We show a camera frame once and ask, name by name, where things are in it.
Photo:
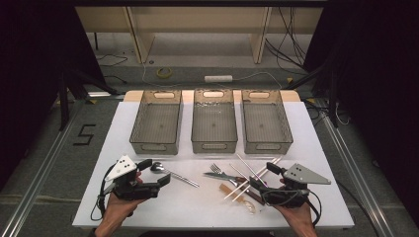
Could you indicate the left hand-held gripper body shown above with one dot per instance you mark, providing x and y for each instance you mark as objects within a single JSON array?
[{"x": 123, "y": 168}]

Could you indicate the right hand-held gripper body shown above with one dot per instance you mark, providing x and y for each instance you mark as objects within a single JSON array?
[{"x": 303, "y": 176}]

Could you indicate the metal spoon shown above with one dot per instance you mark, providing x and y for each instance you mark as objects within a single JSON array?
[{"x": 158, "y": 168}]

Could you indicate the smoky clear plastic bin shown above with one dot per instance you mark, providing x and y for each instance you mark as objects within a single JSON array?
[
  {"x": 214, "y": 123},
  {"x": 156, "y": 123},
  {"x": 266, "y": 123}
]

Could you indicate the person's left hand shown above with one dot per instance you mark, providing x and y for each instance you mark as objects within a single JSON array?
[{"x": 118, "y": 207}]

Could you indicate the person's right hand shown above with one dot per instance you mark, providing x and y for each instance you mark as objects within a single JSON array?
[{"x": 298, "y": 215}]

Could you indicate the white table cover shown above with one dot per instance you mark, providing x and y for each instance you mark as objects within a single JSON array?
[{"x": 197, "y": 210}]

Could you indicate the black metal stand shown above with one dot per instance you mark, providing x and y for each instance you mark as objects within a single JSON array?
[
  {"x": 332, "y": 98},
  {"x": 63, "y": 98}
]

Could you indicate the yellow tape roll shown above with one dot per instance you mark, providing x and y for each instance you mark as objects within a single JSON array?
[{"x": 158, "y": 73}]

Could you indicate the white power strip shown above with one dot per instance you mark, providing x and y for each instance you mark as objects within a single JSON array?
[{"x": 218, "y": 78}]

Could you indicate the dark curtain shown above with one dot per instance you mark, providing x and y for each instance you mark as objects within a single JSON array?
[
  {"x": 378, "y": 82},
  {"x": 29, "y": 65}
]

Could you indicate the beige wooden desk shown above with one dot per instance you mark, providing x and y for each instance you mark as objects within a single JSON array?
[{"x": 197, "y": 19}]

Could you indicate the metal floor rail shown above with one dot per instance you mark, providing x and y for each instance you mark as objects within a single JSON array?
[
  {"x": 355, "y": 164},
  {"x": 39, "y": 174}
]

